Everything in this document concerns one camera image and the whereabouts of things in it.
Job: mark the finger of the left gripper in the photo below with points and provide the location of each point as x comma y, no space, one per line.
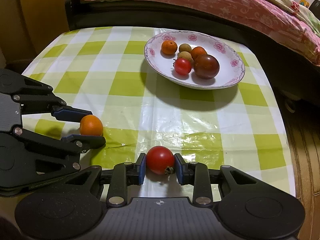
70,113
75,142

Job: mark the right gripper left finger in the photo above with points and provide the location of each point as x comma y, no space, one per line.
120,177

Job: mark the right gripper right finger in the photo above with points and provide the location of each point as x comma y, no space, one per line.
197,175

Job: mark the small orange mandarin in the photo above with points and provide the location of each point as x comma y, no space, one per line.
198,51
169,47
91,125

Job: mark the red cherry tomato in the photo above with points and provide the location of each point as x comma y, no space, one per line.
160,160
182,66

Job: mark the dark purple tomato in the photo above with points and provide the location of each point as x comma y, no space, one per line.
206,67

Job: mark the tan longan fruit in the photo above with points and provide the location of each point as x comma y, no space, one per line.
186,55
185,47

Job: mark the green checked tablecloth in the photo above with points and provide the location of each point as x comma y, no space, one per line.
103,70

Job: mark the wooden desk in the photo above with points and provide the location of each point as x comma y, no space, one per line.
28,26

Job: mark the colourful floral quilt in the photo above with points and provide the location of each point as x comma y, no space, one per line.
299,11

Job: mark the yellow cartoon box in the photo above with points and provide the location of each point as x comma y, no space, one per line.
305,3

